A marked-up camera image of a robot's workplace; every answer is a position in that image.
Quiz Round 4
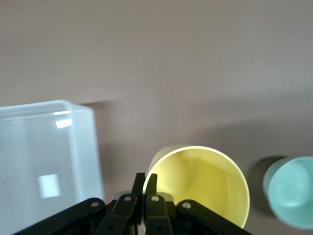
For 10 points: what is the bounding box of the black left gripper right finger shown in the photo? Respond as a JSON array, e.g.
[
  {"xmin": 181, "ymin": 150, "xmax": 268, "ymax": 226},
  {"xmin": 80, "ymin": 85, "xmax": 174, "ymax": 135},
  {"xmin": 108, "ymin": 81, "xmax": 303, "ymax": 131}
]
[{"xmin": 144, "ymin": 173, "xmax": 255, "ymax": 235}]

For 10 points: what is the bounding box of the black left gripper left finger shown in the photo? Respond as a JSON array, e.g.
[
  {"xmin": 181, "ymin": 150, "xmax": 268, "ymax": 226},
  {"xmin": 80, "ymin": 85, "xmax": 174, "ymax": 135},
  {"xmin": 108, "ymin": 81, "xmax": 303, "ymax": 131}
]
[{"xmin": 13, "ymin": 172, "xmax": 145, "ymax": 235}]

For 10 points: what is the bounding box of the yellow cup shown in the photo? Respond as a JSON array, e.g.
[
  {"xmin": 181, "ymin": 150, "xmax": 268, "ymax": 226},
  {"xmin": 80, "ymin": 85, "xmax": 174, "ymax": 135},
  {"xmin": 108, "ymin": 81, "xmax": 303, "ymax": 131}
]
[{"xmin": 143, "ymin": 144, "xmax": 250, "ymax": 231}]

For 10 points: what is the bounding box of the pale green bowl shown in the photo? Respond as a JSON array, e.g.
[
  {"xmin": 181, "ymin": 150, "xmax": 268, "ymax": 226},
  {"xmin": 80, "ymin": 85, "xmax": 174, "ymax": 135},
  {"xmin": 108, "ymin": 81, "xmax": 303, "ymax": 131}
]
[{"xmin": 263, "ymin": 156, "xmax": 313, "ymax": 230}]

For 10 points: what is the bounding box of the white paper label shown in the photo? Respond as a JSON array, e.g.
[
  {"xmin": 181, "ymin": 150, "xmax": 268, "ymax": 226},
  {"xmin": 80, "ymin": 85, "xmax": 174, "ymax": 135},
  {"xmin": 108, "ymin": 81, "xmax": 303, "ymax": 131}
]
[{"xmin": 38, "ymin": 173, "xmax": 62, "ymax": 198}]

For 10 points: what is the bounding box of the clear plastic bin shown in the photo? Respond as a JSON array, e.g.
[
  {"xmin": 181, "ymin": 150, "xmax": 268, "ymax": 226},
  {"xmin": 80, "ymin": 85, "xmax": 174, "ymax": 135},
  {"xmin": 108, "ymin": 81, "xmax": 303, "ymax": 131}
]
[{"xmin": 0, "ymin": 99, "xmax": 106, "ymax": 235}]

